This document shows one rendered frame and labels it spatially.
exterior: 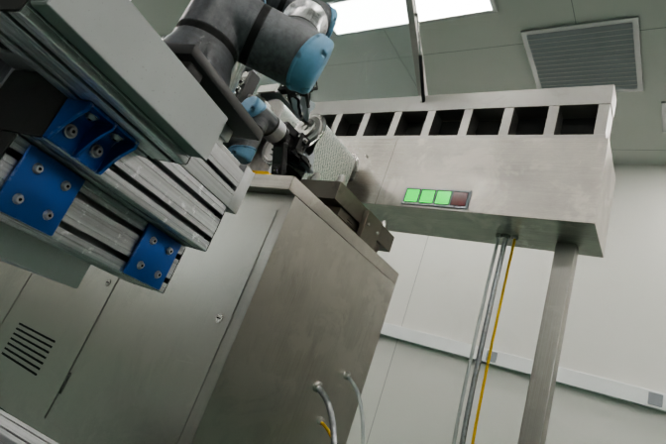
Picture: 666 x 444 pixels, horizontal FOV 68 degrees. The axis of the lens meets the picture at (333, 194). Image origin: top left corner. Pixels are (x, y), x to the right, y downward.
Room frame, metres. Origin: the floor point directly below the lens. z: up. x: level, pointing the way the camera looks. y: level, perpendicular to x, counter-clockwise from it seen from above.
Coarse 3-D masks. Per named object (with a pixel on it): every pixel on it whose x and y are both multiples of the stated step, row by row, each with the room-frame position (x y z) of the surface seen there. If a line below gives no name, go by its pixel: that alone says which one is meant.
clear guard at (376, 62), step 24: (336, 0) 1.69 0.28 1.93; (360, 0) 1.62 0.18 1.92; (384, 0) 1.56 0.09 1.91; (336, 24) 1.76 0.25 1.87; (360, 24) 1.69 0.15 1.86; (384, 24) 1.63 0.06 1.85; (336, 48) 1.84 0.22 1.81; (360, 48) 1.77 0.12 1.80; (384, 48) 1.70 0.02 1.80; (408, 48) 1.63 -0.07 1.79; (336, 72) 1.92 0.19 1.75; (360, 72) 1.85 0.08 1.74; (384, 72) 1.78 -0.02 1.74; (408, 72) 1.71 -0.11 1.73; (312, 96) 2.09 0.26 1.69; (336, 96) 2.01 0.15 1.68; (360, 96) 1.93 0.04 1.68; (384, 96) 1.85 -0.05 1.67; (408, 96) 1.78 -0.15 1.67
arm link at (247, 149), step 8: (224, 144) 1.31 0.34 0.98; (232, 144) 1.31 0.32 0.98; (240, 144) 1.30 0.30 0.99; (248, 144) 1.30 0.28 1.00; (256, 144) 1.32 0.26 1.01; (232, 152) 1.31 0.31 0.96; (240, 152) 1.30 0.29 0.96; (248, 152) 1.31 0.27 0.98; (256, 152) 1.34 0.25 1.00; (240, 160) 1.33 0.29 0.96; (248, 160) 1.32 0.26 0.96
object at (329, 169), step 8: (320, 144) 1.56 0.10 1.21; (320, 152) 1.57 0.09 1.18; (320, 160) 1.58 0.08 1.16; (328, 160) 1.61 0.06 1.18; (320, 168) 1.60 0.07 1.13; (328, 168) 1.63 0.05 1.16; (336, 168) 1.66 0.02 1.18; (304, 176) 1.55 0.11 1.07; (320, 176) 1.61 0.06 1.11; (328, 176) 1.64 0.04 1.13; (336, 176) 1.67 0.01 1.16
